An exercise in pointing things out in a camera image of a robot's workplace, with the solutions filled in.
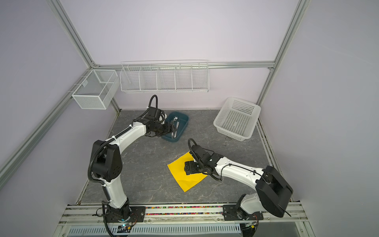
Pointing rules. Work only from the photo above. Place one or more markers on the silver knife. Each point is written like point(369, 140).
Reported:
point(174, 133)

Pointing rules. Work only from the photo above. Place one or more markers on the aluminium front rail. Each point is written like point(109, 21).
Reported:
point(178, 213)

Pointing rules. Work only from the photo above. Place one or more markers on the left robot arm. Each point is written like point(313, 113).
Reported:
point(105, 164)

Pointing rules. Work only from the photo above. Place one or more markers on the white perforated plastic basket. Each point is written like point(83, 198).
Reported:
point(237, 119)

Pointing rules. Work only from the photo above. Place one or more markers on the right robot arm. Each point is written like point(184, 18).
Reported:
point(272, 191)

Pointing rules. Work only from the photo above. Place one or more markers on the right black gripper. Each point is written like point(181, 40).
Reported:
point(190, 164)

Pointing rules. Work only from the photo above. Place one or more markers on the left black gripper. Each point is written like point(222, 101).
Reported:
point(168, 129)

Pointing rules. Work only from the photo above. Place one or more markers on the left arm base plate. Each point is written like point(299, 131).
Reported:
point(125, 214)

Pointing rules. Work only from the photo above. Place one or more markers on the white mesh wall box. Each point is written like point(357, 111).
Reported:
point(97, 89)

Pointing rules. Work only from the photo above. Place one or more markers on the teal plastic tray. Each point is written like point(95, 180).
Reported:
point(181, 121)

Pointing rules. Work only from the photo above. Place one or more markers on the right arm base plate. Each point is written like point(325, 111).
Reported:
point(235, 213)

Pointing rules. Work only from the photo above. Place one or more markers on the white vent grille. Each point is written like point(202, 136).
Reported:
point(156, 230)

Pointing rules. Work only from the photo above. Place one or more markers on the white wire wall rack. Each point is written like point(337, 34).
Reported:
point(164, 76)

